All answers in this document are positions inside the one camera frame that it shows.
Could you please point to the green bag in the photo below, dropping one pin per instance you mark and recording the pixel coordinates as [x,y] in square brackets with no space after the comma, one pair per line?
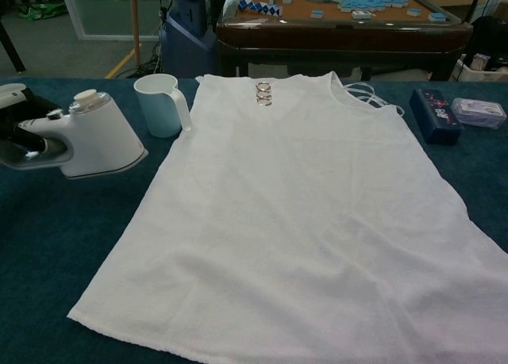
[39,12]

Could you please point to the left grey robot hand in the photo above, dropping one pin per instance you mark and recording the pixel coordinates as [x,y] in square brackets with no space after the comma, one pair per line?
[24,104]

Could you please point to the blue white snake puzzle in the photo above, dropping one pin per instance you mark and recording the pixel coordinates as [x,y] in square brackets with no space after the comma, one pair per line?
[258,6]

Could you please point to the white storage basket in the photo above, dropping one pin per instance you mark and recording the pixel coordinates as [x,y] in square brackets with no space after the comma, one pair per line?
[476,75]

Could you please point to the blue mahjong tile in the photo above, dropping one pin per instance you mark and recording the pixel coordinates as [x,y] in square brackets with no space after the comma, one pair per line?
[318,14]
[436,17]
[414,12]
[362,15]

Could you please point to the dark blue carpeted table surface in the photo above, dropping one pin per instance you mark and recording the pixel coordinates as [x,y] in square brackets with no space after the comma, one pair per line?
[59,261]

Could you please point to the brown mahjong table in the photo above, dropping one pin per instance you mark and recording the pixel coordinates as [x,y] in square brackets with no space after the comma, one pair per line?
[337,39]

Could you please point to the white sleeveless garment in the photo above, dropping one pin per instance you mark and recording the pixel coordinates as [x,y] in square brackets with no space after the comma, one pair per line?
[278,221]

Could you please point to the white framed glass panel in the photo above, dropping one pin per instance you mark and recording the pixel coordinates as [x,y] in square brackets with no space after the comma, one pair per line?
[107,7]

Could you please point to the blue machine body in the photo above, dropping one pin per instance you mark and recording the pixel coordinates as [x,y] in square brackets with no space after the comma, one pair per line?
[186,43]

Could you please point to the white plastic measuring cup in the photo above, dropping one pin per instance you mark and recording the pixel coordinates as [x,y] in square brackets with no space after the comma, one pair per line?
[158,114]

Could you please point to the wooden pole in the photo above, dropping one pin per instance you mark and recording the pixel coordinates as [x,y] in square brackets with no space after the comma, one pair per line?
[135,23]

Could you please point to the black table leg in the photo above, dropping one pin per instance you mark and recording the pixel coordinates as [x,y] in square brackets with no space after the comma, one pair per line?
[12,47]

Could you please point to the white handheld steam iron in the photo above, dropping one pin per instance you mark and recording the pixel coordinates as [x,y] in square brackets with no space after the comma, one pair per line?
[103,142]

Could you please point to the dark blue rectangular box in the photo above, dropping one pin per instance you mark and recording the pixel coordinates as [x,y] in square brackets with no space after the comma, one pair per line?
[436,118]

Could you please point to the clear purple tissue pack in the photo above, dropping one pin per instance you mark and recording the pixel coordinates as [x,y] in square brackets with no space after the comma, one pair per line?
[480,112]

